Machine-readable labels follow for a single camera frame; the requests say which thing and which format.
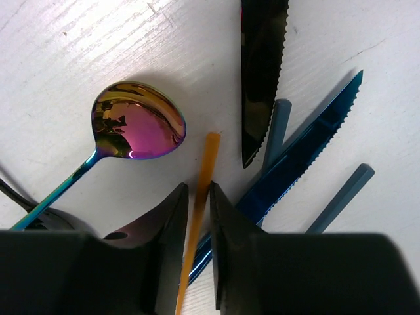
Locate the black table knife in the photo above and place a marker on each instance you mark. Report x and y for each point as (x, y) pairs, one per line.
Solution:
(263, 29)

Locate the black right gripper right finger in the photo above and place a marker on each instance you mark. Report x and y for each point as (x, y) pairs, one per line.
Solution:
(256, 272)

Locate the orange chopstick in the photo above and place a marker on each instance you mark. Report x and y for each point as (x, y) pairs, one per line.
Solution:
(212, 143)

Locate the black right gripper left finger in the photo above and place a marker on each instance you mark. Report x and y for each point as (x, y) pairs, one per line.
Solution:
(133, 270)

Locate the blue table knife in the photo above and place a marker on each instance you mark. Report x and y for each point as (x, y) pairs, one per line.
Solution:
(295, 160)

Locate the grey-blue chopstick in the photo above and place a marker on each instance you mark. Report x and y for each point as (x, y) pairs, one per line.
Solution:
(342, 198)
(277, 131)

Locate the iridescent rainbow spoon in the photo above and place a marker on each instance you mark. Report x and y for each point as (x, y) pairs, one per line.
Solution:
(130, 120)

